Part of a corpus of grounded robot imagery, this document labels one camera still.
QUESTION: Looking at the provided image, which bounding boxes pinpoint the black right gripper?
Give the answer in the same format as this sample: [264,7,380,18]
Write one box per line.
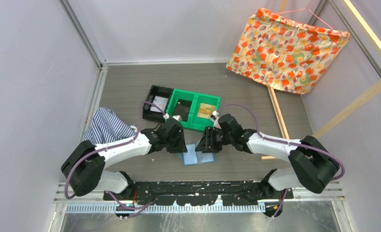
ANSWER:
[195,126,234,153]

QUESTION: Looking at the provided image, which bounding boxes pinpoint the blue card holder wallet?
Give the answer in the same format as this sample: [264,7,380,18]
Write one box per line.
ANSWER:
[176,152,217,166]

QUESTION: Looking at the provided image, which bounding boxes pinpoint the white cards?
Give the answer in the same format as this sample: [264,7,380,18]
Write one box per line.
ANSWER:
[150,96,168,113]

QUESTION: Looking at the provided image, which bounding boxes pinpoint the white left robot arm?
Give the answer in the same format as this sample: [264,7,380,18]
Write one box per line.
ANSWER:
[60,116,187,200]

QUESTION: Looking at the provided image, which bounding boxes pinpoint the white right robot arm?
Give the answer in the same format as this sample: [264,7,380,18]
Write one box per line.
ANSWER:
[195,114,341,199]

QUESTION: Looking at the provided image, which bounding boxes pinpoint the green bin with gold card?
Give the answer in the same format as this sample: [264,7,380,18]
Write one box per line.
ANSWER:
[188,93,220,131]

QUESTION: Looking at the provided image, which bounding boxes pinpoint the gold credit card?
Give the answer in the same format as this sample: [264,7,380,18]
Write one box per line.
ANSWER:
[197,103,217,119]

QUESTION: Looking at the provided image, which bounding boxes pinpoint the black credit card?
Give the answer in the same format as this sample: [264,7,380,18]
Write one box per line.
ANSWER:
[172,99,192,122]

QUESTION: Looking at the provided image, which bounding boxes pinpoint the green bin with black card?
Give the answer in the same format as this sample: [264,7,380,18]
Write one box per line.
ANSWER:
[166,89,196,129]

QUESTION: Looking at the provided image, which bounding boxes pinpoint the black plastic bin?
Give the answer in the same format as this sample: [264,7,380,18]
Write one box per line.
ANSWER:
[142,85,174,123]

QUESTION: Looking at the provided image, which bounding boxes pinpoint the blue striped cloth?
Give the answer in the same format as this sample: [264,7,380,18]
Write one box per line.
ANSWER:
[83,107,135,145]

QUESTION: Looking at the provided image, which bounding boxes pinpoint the floral orange fabric bag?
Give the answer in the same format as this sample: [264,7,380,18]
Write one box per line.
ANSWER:
[226,8,350,95]

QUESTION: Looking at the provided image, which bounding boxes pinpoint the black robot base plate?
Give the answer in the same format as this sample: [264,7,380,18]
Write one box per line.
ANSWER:
[114,180,284,206]

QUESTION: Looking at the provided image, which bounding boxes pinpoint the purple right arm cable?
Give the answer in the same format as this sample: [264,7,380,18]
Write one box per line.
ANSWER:
[213,103,346,182]

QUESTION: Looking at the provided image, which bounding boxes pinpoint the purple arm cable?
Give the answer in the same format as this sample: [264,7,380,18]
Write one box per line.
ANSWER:
[213,103,346,182]
[64,101,169,200]

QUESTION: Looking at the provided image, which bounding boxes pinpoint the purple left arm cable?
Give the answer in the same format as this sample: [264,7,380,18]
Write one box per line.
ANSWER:
[64,101,169,200]

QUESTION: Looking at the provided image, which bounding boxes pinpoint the pink wire hanger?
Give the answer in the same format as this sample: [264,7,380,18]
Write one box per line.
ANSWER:
[276,0,334,31]

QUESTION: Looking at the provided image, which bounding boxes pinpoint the wooden frame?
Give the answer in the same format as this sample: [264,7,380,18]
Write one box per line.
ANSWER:
[260,0,381,161]

